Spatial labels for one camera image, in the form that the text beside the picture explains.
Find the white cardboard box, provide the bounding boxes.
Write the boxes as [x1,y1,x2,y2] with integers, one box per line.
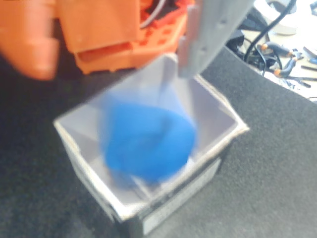
[53,53,250,238]

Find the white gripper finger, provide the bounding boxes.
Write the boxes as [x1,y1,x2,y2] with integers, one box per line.
[178,0,256,79]

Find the white background object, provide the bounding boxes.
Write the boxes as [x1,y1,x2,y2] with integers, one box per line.
[254,0,298,35]

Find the black background cable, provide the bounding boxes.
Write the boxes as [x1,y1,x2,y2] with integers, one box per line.
[244,0,297,64]

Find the white servo cable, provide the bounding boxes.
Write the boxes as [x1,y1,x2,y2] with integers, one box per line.
[140,0,169,27]

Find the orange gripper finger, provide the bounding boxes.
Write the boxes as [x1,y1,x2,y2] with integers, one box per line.
[0,0,60,81]

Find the orange handled clamp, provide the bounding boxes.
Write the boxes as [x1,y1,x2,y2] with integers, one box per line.
[257,41,304,59]
[273,59,299,78]

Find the blue cube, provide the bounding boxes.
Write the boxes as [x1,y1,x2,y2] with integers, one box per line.
[99,103,198,186]

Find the black felt mat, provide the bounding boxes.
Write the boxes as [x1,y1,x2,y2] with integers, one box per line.
[0,47,317,238]

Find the orange robot base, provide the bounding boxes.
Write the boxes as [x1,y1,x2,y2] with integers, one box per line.
[54,0,188,75]

